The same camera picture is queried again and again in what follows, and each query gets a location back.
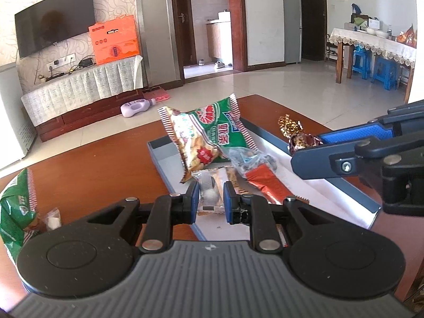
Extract brown gold foil candy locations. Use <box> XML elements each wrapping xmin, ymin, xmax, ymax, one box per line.
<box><xmin>278</xmin><ymin>114</ymin><xmax>323</xmax><ymax>155</ymax></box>

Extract orange gift box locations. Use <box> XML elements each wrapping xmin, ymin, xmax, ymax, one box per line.
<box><xmin>89</xmin><ymin>15</ymin><xmax>140</xmax><ymax>65</ymax></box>

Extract small clear candy packet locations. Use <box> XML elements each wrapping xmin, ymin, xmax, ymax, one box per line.
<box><xmin>192</xmin><ymin>168</ymin><xmax>224</xmax><ymax>214</ymax></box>

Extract wall power strip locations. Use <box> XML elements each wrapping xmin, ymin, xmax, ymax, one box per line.
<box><xmin>46</xmin><ymin>53</ymin><xmax>76</xmax><ymax>71</ymax></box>

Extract purple white bottle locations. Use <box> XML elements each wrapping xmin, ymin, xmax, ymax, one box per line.
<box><xmin>121</xmin><ymin>98</ymin><xmax>157</xmax><ymax>118</ymax></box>

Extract black router box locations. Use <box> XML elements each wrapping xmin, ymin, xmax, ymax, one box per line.
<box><xmin>78</xmin><ymin>57</ymin><xmax>95</xmax><ymax>68</ymax></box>

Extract TV cabinet with white cloth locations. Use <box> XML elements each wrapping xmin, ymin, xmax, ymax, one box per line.
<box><xmin>21</xmin><ymin>55</ymin><xmax>144</xmax><ymax>142</ymax></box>

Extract wall mounted television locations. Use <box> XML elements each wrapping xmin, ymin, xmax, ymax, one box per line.
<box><xmin>14</xmin><ymin>0</ymin><xmax>96</xmax><ymax>58</ymax></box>

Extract green snack bag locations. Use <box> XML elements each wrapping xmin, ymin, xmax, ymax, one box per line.
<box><xmin>1</xmin><ymin>168</ymin><xmax>40</xmax><ymax>264</ymax></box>
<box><xmin>158</xmin><ymin>94</ymin><xmax>257</xmax><ymax>184</ymax></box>

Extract dark blue shallow box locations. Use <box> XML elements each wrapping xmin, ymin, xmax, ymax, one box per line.
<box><xmin>146</xmin><ymin>117</ymin><xmax>382</xmax><ymax>242</ymax></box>

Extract dining table with lace cloth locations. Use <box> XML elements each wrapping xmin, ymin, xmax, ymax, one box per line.
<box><xmin>329</xmin><ymin>28</ymin><xmax>417</xmax><ymax>103</ymax></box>

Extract white chest freezer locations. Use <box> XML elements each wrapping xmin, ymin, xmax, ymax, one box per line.
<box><xmin>0</xmin><ymin>63</ymin><xmax>37</xmax><ymax>169</ymax></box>

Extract red orange snack bar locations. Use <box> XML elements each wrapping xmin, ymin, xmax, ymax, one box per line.
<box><xmin>245</xmin><ymin>165</ymin><xmax>309</xmax><ymax>205</ymax></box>

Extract clear bag dark snacks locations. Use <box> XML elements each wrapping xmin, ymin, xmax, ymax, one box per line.
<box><xmin>224</xmin><ymin>147</ymin><xmax>277</xmax><ymax>177</ymax></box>

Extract pink floor scale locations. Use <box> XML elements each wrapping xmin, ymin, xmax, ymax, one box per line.
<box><xmin>143</xmin><ymin>86</ymin><xmax>170</xmax><ymax>103</ymax></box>

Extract blue plastic stool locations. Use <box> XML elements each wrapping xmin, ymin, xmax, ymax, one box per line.
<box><xmin>371</xmin><ymin>56</ymin><xmax>400</xmax><ymax>90</ymax></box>
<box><xmin>352</xmin><ymin>46</ymin><xmax>372</xmax><ymax>80</ymax></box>

